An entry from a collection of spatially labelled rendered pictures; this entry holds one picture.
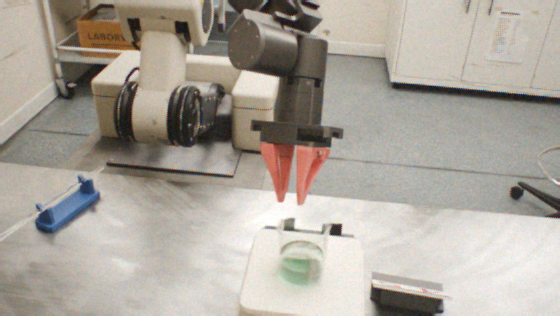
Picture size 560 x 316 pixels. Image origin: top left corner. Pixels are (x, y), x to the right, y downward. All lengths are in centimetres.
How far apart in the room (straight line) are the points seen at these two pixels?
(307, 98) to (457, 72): 251
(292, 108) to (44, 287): 37
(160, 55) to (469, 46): 206
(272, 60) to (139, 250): 31
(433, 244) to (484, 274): 8
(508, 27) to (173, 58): 213
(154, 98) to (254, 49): 81
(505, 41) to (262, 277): 268
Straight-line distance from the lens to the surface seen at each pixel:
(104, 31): 279
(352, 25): 351
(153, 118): 132
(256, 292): 51
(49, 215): 74
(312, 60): 60
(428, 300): 62
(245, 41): 56
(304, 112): 59
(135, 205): 77
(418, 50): 298
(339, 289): 52
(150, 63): 136
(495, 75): 313
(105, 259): 69
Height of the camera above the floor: 121
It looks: 32 degrees down
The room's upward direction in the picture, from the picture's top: 3 degrees clockwise
